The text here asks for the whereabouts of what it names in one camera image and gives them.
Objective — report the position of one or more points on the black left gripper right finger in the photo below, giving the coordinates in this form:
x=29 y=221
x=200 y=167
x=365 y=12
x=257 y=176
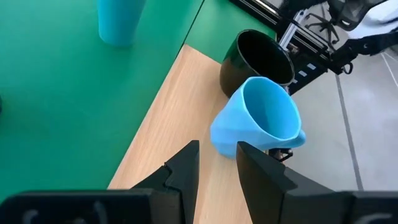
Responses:
x=261 y=180

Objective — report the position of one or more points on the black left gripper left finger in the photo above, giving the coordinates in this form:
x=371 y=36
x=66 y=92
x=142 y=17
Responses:
x=186 y=174

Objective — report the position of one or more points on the light blue faceted mug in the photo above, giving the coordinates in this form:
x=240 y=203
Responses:
x=230 y=130

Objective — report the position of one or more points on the light wooden shelf board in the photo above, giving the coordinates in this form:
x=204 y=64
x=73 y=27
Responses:
x=180 y=118

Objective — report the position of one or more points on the glossy black mug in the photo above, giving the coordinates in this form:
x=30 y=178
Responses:
x=236 y=74

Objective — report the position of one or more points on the light teal tumbler cup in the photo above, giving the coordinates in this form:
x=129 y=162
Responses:
x=119 y=25

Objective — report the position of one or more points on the black angled bar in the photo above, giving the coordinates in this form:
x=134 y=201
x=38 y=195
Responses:
x=363 y=46

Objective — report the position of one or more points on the black office chair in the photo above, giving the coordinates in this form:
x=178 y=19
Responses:
x=348 y=12

